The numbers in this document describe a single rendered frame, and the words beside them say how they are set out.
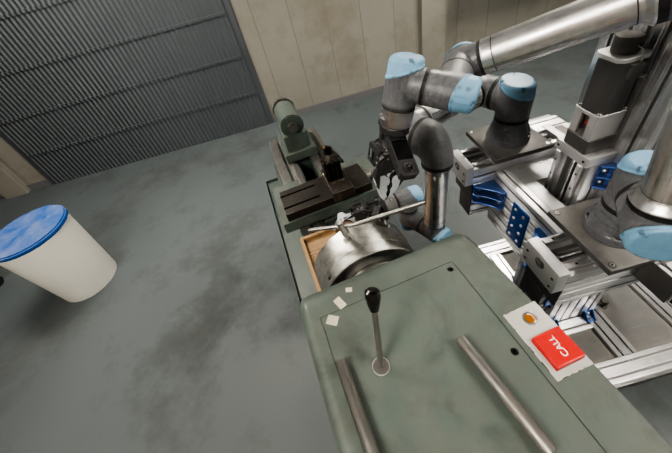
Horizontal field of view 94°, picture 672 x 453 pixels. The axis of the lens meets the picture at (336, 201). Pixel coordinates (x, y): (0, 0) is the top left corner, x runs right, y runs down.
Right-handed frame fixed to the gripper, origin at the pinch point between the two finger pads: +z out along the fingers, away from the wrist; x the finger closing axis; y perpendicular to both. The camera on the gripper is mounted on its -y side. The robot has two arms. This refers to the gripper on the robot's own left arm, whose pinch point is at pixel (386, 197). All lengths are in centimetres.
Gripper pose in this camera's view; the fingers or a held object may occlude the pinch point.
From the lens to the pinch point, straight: 85.3
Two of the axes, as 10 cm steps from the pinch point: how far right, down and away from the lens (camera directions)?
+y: -3.2, -6.0, 7.3
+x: -9.5, 1.6, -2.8
